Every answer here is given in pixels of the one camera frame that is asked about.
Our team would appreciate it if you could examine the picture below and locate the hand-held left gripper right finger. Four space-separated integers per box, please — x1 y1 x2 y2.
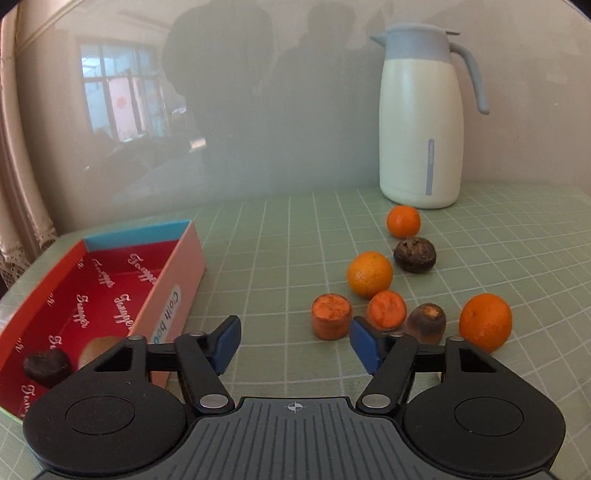
349 316 503 414

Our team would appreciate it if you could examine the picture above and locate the large orange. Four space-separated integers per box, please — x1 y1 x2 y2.
459 293 513 354

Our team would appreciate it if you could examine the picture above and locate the white thermos jug blue-grey lid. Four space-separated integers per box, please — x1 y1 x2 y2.
369 24 490 210

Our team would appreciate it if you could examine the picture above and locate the small orange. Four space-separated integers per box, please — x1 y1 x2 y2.
386 204 422 239

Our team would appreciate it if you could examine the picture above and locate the red and pink cardboard box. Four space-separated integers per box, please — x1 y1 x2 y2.
0 219 207 419

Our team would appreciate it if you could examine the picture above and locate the dark brown shrivelled fruit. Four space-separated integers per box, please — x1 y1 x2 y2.
23 349 73 388
393 237 437 273

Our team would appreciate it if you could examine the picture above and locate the beige curtain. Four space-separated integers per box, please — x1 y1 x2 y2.
0 16 59 292

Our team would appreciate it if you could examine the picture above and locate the brown kiwi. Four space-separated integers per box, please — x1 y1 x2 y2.
78 336 123 371

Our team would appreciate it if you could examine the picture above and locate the cut carrot piece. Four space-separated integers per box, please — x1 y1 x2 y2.
311 293 352 341
366 290 408 330

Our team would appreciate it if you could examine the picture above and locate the medium orange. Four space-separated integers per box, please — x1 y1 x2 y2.
346 251 393 299

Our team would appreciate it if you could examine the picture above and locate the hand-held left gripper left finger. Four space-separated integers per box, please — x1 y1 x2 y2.
88 315 242 414

